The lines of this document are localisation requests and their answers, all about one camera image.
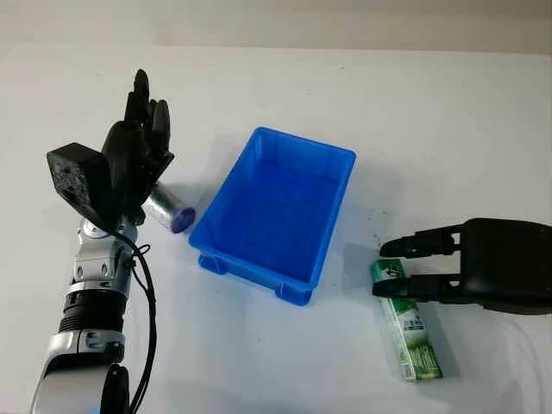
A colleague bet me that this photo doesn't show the blue plastic tray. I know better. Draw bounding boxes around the blue plastic tray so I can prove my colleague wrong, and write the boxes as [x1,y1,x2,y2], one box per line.
[188,126,358,307]

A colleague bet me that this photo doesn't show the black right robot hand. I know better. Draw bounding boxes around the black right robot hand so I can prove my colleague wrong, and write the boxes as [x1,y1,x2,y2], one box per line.
[373,218,552,318]

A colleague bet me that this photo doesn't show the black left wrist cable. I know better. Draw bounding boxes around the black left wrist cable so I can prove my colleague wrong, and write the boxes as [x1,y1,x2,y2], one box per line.
[114,230,157,414]

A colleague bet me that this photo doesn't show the clear bottle with purple cap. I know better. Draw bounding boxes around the clear bottle with purple cap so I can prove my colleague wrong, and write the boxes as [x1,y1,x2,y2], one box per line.
[141,180,198,235]

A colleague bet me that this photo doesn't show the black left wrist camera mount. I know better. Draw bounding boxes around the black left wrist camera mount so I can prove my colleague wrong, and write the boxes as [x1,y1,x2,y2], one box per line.
[46,142,118,233]

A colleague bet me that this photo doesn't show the green toothpaste box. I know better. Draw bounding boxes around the green toothpaste box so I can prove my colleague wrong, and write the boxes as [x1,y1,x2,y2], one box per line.
[369,258,444,383]

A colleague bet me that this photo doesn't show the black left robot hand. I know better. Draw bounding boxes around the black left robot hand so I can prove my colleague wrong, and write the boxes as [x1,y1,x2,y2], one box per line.
[102,68,176,226]

